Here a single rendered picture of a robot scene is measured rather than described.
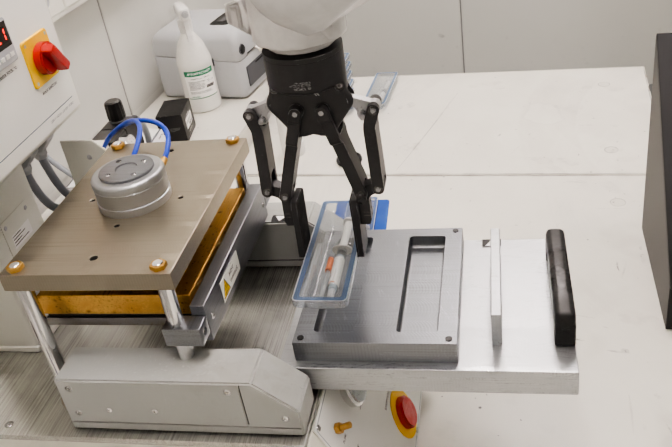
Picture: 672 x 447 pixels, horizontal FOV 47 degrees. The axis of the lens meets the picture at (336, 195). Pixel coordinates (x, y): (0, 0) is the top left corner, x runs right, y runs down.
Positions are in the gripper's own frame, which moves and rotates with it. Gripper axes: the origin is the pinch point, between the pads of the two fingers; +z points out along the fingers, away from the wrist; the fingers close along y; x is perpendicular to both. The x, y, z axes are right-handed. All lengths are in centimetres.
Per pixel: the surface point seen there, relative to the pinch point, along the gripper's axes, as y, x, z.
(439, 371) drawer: 11.4, -11.1, 9.9
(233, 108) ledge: -42, 92, 28
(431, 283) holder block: 10.0, 1.2, 8.8
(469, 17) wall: 9, 250, 65
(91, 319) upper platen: -24.3, -10.0, 4.6
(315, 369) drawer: -1.0, -11.0, 10.1
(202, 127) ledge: -47, 83, 28
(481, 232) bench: 15, 44, 32
